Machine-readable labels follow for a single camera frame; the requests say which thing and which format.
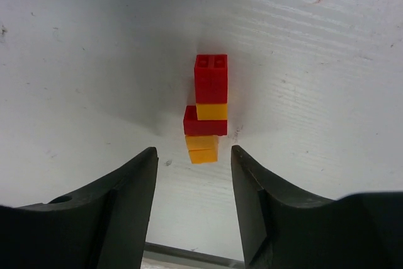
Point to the metal front rail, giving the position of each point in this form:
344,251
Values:
189,258

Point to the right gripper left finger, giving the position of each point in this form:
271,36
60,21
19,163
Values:
100,225

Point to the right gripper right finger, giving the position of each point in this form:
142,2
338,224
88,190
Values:
284,226

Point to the red yellow orange lego stack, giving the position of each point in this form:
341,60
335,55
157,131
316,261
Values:
206,121

